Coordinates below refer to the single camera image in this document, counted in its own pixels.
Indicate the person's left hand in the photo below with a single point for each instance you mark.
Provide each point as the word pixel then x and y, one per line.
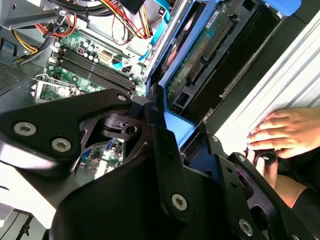
pixel 292 132

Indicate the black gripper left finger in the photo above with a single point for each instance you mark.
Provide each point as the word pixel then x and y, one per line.
pixel 62 117

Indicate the hard disk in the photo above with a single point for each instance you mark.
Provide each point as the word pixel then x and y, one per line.
pixel 200 57

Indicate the small round black tool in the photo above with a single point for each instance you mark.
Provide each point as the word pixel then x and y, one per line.
pixel 267 157

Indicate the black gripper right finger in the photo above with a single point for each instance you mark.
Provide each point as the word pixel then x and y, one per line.
pixel 237 200

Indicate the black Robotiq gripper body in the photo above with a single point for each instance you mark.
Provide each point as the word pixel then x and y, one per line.
pixel 112 200

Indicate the person's right hand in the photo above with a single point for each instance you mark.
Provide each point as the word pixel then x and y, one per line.
pixel 268 173

